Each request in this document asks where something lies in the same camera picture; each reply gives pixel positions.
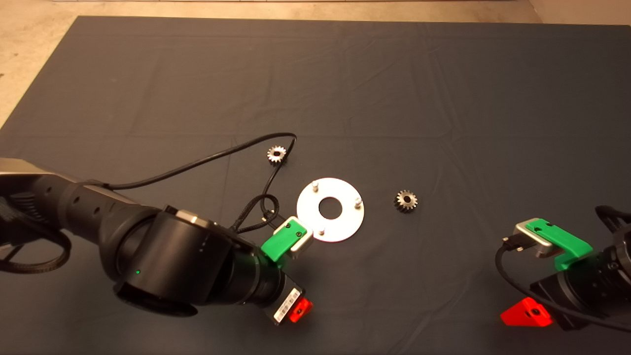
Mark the green left camera mount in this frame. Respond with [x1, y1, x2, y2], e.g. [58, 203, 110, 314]
[260, 219, 307, 263]

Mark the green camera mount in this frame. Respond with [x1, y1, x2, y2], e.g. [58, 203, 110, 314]
[525, 218, 594, 271]
[260, 219, 307, 263]

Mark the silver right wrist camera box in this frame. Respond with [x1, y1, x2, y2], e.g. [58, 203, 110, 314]
[514, 222, 555, 259]

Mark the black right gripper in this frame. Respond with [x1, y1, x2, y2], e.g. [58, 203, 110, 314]
[500, 274, 599, 331]

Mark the black right camera cable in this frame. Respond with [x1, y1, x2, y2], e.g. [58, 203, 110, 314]
[495, 237, 631, 332]

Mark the small steel planetary gear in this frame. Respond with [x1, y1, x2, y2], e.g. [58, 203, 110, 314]
[394, 190, 419, 213]
[267, 145, 288, 167]

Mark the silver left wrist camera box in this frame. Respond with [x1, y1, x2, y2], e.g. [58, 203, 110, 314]
[286, 216, 314, 259]

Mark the green right camera mount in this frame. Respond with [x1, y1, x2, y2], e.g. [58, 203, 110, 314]
[525, 218, 594, 271]

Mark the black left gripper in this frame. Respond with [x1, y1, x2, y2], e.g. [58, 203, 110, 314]
[266, 274, 314, 325]

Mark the dark grey table cloth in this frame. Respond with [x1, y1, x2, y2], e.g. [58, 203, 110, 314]
[0, 16, 631, 355]

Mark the round metal carrier plate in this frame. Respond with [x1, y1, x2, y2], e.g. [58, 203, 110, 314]
[296, 177, 365, 243]

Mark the black braided arm hose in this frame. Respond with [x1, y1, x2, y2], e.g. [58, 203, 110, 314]
[0, 229, 71, 275]
[595, 206, 631, 232]

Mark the black braided left arm hose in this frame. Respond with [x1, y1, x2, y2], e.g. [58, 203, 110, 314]
[0, 229, 71, 275]

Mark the black braided right arm hose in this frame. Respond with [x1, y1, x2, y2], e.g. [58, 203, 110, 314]
[595, 206, 631, 232]

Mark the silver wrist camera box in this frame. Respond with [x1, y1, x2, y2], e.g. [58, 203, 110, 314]
[286, 216, 314, 259]
[514, 222, 555, 259]

